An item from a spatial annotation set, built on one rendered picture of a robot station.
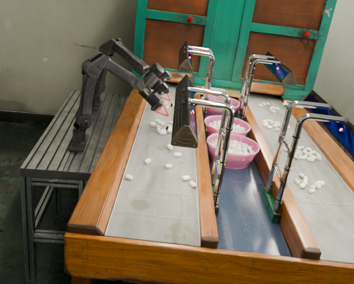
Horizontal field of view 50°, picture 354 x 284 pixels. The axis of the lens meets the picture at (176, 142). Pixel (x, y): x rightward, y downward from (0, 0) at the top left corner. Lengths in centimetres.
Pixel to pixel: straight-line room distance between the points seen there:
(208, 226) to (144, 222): 21
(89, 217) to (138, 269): 23
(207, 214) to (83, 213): 41
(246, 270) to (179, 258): 21
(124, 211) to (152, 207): 10
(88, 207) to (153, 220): 22
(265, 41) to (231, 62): 28
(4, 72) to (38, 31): 52
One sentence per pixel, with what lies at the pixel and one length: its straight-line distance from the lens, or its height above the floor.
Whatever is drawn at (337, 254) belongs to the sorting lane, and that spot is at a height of 74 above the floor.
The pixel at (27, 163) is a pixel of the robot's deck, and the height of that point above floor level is 67.
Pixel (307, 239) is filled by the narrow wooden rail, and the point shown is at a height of 76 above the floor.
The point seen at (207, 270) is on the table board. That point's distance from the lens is 125.
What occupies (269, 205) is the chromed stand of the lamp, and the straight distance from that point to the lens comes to 156.
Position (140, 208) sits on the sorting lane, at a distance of 135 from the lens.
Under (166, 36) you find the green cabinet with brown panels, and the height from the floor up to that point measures 110.
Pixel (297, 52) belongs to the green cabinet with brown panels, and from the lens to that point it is 293.
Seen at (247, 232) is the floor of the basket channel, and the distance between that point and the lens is 144.
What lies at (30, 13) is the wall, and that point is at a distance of 374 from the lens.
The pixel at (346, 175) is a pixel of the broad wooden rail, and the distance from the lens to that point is 188.
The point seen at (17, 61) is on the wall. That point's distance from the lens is 386.
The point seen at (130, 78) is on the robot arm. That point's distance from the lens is 191.
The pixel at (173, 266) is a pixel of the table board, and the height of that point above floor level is 67.
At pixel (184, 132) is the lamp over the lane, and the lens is 108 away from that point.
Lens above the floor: 149
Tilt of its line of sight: 23 degrees down
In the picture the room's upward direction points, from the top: 7 degrees clockwise
